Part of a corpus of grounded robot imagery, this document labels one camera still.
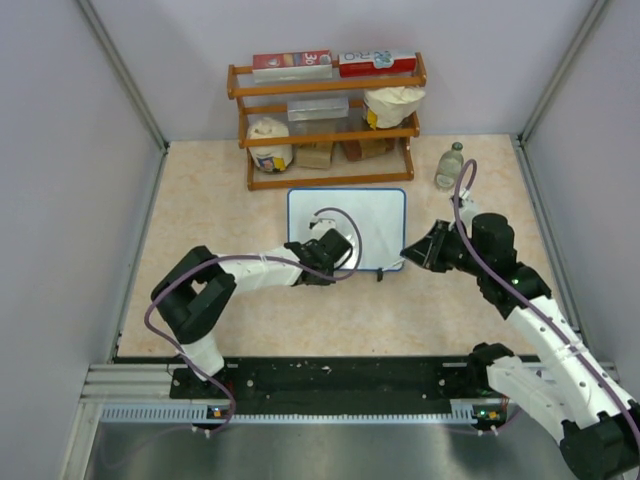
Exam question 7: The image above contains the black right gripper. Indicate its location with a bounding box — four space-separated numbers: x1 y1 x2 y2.
402 219 488 277

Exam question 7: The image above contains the blue-framed whiteboard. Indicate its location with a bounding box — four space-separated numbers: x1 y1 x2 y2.
287 187 407 273

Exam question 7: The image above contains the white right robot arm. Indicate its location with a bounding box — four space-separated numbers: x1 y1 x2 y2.
401 213 639 479

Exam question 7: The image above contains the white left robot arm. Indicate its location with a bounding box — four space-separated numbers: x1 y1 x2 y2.
150 228 353 397

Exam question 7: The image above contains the clear glass bottle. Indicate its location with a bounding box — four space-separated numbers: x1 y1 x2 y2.
434 141 464 191

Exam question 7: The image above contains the brown box under shelf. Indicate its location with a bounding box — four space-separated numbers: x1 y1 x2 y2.
295 142 334 169

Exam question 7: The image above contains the brown block under shelf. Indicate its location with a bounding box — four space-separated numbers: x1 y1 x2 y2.
341 138 395 162

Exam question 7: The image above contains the white cloth bag left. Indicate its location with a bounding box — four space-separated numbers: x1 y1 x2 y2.
247 117 294 173

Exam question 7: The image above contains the white cloth bag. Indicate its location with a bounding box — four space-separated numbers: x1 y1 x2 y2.
247 117 294 173
362 87 425 130

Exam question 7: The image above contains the wooden shelf rack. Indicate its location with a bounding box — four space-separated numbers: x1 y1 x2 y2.
226 52 427 191

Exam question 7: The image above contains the clear plastic box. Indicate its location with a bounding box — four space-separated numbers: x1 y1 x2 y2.
287 97 350 122

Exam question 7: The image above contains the white cloth bag right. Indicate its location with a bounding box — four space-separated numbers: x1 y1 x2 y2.
362 87 425 130

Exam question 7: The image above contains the red toothpaste box left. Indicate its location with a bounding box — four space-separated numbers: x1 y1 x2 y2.
252 50 333 83

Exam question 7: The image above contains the red toothpaste box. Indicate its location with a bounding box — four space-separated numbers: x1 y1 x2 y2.
338 49 417 78
252 50 333 83

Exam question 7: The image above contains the red toothpaste box right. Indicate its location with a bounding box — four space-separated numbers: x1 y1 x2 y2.
338 49 417 78

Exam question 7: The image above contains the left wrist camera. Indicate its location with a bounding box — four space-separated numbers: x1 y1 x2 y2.
309 215 337 240

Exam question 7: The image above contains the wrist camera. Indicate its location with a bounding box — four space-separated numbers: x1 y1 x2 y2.
309 215 337 240
450 188 479 231

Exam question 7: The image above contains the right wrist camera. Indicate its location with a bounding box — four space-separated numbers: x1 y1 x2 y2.
450 188 479 231

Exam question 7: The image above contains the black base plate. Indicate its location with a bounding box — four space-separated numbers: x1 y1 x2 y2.
169 355 506 415

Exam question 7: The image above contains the grey cable duct rail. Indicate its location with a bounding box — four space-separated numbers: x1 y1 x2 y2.
99 397 506 425

